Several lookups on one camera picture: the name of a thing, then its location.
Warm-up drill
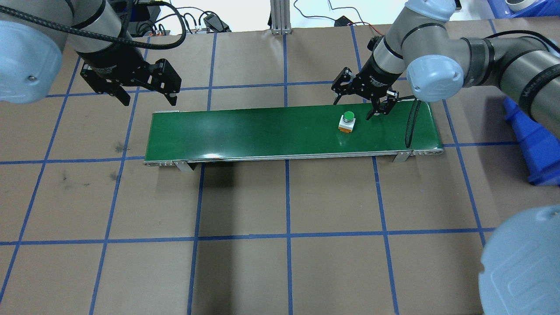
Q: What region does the green push button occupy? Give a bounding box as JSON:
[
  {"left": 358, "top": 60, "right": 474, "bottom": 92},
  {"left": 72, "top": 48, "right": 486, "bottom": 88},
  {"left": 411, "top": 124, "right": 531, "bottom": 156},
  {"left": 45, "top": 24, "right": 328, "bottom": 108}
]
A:
[{"left": 338, "top": 111, "right": 356, "bottom": 135}]

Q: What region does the small terminal strip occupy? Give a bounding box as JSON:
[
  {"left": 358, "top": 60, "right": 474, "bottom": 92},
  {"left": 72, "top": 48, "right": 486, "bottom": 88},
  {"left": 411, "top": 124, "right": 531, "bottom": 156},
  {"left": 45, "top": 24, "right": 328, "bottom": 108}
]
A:
[{"left": 142, "top": 25, "right": 172, "bottom": 38}]

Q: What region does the flat black power brick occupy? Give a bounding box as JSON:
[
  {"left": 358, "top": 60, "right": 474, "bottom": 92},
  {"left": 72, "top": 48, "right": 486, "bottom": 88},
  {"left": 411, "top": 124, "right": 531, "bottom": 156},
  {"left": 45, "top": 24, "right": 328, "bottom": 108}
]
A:
[{"left": 131, "top": 0, "right": 163, "bottom": 23}]

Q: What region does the green conveyor belt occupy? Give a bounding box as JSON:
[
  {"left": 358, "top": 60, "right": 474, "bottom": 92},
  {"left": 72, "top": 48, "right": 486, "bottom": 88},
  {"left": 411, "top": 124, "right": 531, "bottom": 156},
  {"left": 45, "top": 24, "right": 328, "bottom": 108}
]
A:
[{"left": 143, "top": 100, "right": 445, "bottom": 172}]

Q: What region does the large blue plastic bin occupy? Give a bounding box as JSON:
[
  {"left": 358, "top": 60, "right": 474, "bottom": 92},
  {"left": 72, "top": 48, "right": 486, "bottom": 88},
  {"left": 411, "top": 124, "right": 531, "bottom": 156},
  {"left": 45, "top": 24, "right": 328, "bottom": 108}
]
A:
[{"left": 502, "top": 95, "right": 560, "bottom": 187}]

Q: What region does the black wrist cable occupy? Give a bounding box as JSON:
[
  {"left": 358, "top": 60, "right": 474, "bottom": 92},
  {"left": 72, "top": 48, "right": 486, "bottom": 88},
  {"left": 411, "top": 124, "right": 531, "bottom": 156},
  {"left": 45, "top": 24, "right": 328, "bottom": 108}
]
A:
[
  {"left": 0, "top": 0, "right": 189, "bottom": 49},
  {"left": 389, "top": 30, "right": 560, "bottom": 149}
]

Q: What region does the thin red black wire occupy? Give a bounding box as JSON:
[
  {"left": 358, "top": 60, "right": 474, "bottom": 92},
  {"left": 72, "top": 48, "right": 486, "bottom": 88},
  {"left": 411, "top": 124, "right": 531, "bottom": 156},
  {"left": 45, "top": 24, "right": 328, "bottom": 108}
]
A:
[{"left": 350, "top": 21, "right": 382, "bottom": 36}]

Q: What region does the aluminium camera post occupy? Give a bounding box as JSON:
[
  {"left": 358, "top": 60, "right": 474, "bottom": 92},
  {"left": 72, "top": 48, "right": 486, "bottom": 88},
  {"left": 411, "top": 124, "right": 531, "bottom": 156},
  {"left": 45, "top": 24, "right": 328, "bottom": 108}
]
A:
[{"left": 270, "top": 0, "right": 293, "bottom": 35}]

